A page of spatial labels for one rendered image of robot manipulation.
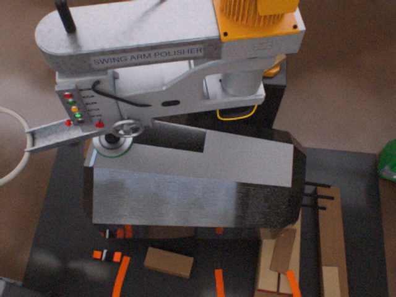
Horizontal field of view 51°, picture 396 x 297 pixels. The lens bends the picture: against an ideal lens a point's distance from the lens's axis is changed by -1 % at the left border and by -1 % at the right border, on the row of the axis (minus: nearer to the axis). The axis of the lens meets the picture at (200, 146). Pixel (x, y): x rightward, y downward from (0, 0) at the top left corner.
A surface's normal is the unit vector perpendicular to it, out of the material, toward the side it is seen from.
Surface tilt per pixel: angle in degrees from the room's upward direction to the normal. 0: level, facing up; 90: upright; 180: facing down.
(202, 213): 45
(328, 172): 0
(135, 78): 4
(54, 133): 15
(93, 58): 90
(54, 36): 0
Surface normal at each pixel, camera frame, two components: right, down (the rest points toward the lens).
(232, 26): 0.01, -0.44
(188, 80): 0.15, 0.89
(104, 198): -0.07, 0.32
